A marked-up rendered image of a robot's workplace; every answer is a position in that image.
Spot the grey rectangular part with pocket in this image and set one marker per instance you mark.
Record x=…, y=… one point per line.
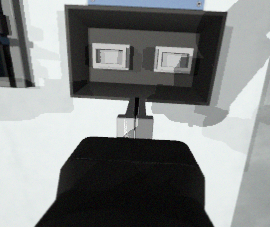
x=168, y=59
x=111, y=56

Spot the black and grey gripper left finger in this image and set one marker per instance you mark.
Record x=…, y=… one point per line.
x=126, y=122

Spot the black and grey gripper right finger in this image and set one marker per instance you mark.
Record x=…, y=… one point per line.
x=143, y=123

